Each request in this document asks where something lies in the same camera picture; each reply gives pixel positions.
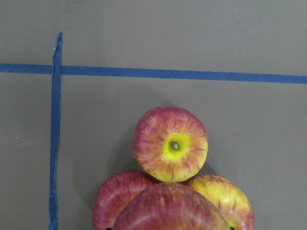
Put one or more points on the right red yellow apple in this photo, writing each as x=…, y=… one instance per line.
x=231, y=201

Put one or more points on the left red yellow apple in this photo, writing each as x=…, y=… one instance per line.
x=115, y=193

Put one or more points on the rear red yellow apple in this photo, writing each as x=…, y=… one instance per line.
x=170, y=143

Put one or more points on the lone red yellow apple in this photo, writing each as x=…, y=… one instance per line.
x=170, y=206

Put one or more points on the brown paper table cover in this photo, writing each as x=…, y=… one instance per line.
x=257, y=131

